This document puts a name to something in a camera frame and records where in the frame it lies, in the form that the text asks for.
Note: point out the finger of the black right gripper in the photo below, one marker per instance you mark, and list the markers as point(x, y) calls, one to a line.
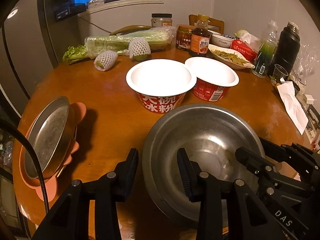
point(260, 166)
point(300, 158)

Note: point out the black-lidded glass jar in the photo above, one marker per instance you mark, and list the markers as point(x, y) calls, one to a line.
point(161, 20)

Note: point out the left foam-netted green fruit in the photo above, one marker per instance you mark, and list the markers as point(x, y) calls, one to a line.
point(105, 60)

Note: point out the white dish with food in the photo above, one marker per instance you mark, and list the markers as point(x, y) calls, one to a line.
point(230, 57)

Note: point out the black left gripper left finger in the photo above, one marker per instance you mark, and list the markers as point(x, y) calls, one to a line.
point(68, 217)

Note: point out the white paper napkin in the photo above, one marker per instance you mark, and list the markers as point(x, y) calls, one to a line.
point(292, 105)

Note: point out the foam-netted green fruit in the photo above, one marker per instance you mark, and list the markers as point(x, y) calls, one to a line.
point(139, 49)
point(105, 60)

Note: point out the grey refrigerator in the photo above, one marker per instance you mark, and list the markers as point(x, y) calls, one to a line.
point(32, 45)

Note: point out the celery in plastic bag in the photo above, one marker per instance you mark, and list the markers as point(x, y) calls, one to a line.
point(158, 38)

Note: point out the round metal tray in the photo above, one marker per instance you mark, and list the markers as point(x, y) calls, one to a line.
point(51, 135)

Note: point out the clear plastic cup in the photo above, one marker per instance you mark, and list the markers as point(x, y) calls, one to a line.
point(279, 73)

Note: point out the chili sauce glass jar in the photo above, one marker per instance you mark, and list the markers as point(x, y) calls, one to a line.
point(183, 36)

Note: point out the stainless steel bowl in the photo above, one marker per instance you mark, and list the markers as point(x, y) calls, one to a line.
point(210, 135)

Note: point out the right foam-netted green fruit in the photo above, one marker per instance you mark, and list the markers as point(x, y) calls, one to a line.
point(139, 49)

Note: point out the dark soy sauce bottle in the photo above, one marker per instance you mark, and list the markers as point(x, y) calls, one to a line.
point(200, 37)

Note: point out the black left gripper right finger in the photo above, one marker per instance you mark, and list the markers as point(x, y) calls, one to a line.
point(248, 218)

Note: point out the black thermos flask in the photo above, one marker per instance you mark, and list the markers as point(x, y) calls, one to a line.
point(287, 48)

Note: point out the clear bottle green liquid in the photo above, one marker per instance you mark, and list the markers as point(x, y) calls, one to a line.
point(268, 44)

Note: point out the small red noodle cup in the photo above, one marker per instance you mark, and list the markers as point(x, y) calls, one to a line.
point(213, 78)

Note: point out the orange plastic plate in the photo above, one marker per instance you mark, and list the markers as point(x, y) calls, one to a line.
point(51, 183)

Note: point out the wooden chair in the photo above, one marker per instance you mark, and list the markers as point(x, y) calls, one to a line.
point(130, 29)
point(213, 24)

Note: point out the large red noodle cup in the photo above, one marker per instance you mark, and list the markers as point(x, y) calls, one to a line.
point(160, 84)

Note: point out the red tissue pack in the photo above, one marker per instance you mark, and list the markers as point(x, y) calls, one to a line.
point(247, 44)

